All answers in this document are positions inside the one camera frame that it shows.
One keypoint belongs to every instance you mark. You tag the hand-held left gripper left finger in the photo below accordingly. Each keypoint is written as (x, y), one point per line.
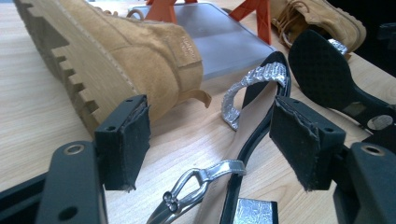
(124, 149)

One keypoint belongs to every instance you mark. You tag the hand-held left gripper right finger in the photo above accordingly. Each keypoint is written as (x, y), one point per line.
(302, 140)

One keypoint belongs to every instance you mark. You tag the tan suede boot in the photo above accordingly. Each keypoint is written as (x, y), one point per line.
(327, 18)
(134, 56)

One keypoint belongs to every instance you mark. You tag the white shoe rack orange posts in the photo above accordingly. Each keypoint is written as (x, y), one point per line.
(218, 40)

